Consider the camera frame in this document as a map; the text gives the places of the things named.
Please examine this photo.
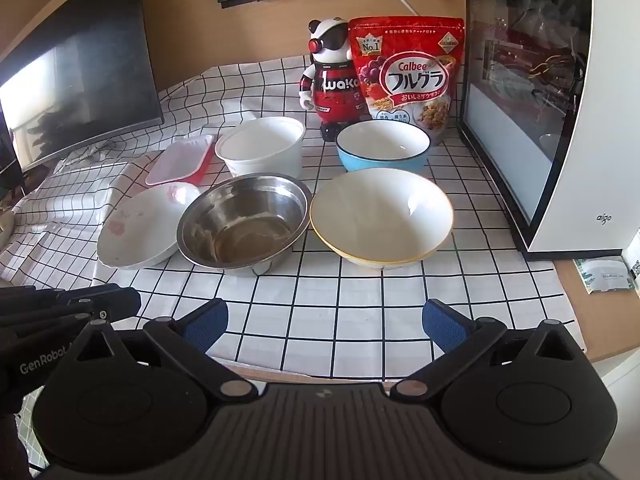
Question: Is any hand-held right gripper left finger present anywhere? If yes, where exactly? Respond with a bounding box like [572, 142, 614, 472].
[67, 298, 256, 403]

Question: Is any cream bowl with yellow rim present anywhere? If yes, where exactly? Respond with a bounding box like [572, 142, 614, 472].
[309, 167, 455, 271]

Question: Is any white black checked tablecloth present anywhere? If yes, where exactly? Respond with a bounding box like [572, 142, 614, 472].
[0, 52, 577, 382]

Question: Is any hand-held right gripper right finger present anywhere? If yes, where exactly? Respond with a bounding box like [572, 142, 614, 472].
[389, 298, 582, 403]

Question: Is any stainless steel bowl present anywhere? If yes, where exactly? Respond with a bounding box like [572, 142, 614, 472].
[176, 172, 311, 276]

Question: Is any red cereal bag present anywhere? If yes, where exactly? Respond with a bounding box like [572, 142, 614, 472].
[348, 15, 466, 147]

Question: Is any red and white robot toy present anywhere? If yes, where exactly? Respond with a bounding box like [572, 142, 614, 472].
[298, 17, 372, 142]

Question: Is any black computer monitor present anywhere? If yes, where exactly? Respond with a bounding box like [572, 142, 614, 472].
[0, 0, 166, 177]

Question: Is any blue ceramic bowl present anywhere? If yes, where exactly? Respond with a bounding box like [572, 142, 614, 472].
[335, 120, 432, 174]

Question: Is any white computer case glass panel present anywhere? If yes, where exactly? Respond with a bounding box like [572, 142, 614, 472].
[457, 0, 640, 262]

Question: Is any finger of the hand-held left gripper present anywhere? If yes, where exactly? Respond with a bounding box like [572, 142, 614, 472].
[0, 283, 142, 342]

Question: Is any green and white sachet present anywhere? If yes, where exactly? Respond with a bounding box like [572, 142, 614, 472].
[572, 255, 639, 294]

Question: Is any white and pink plastic tray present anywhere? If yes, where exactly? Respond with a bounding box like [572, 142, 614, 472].
[144, 134, 215, 187]

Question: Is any white floral plate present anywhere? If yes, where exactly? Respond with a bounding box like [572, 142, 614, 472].
[96, 182, 202, 270]

